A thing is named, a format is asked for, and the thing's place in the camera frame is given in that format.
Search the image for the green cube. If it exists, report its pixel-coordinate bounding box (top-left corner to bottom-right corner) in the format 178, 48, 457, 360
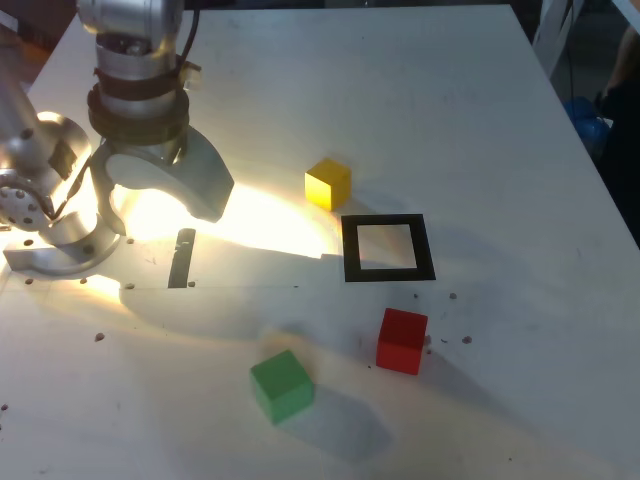
249, 349, 315, 425

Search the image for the yellow cube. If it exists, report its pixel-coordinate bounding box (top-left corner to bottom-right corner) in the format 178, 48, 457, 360
304, 157, 352, 211

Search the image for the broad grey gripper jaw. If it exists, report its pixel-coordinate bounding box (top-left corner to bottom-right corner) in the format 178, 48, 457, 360
105, 125, 235, 224

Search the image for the red cube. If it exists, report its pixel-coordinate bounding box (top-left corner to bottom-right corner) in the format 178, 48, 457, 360
375, 307, 429, 376

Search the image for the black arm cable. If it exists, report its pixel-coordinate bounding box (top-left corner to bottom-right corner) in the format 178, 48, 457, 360
177, 7, 202, 76

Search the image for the person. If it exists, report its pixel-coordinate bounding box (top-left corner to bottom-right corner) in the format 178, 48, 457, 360
598, 24, 640, 251

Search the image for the white frame behind table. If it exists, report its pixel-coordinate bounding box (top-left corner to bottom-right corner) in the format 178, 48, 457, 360
530, 0, 587, 77

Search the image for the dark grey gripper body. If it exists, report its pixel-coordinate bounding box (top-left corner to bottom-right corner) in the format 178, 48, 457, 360
99, 128, 190, 166

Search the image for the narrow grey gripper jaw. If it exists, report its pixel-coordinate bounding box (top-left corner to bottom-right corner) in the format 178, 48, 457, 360
88, 145, 128, 236

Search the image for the blue object beside table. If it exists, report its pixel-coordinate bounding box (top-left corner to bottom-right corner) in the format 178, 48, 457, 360
565, 95, 612, 151

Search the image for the black tape square outline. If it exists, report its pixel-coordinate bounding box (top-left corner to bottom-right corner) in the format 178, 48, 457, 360
341, 213, 437, 283

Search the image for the black tape strip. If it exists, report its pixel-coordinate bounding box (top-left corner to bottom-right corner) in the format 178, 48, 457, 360
167, 228, 197, 290

